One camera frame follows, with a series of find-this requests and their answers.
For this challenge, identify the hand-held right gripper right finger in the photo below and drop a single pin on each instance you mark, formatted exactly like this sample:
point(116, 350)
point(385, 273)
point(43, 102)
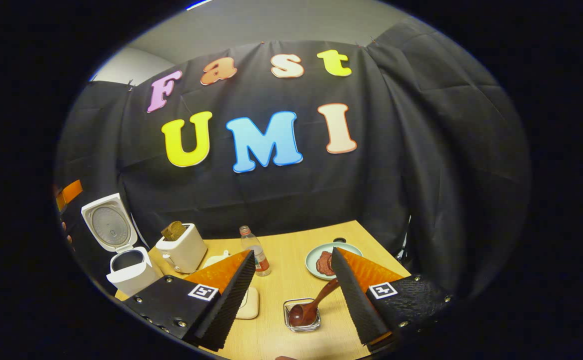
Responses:
point(354, 300)

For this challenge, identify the black backdrop cloth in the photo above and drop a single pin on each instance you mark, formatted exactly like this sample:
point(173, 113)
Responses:
point(421, 175)

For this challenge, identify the white toaster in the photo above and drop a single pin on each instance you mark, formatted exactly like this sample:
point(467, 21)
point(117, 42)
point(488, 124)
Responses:
point(186, 252)

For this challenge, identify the brown bread slice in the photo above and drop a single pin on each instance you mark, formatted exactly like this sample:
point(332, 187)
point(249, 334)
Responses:
point(174, 231)

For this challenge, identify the brown wooden spoon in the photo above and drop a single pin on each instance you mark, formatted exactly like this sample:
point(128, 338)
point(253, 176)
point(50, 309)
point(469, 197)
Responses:
point(301, 314)

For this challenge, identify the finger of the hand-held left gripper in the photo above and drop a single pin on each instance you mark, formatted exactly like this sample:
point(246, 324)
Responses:
point(69, 190)

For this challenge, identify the red-brown sausage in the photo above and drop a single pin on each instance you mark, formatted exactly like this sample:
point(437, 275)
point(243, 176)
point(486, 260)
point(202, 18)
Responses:
point(320, 264)
point(329, 261)

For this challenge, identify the light green plate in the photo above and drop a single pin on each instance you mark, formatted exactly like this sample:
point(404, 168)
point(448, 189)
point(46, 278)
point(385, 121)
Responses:
point(314, 267)

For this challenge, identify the clear plastic water bottle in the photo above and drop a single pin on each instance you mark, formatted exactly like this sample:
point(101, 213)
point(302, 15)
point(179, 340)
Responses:
point(256, 252)

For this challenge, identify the clear square chopstick holder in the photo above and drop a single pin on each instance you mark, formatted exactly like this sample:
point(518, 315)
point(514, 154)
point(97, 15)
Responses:
point(312, 325)

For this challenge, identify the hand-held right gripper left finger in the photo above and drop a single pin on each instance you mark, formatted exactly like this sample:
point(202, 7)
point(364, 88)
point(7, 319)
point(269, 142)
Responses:
point(226, 305)

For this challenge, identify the clear glass dish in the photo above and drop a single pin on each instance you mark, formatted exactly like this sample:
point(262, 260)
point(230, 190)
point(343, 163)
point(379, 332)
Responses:
point(251, 312)

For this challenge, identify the white rice cooker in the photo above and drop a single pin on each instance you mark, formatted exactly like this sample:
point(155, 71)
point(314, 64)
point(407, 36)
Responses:
point(136, 277)

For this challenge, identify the white divided bean dish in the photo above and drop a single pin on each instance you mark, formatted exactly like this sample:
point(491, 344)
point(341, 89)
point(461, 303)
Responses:
point(216, 260)

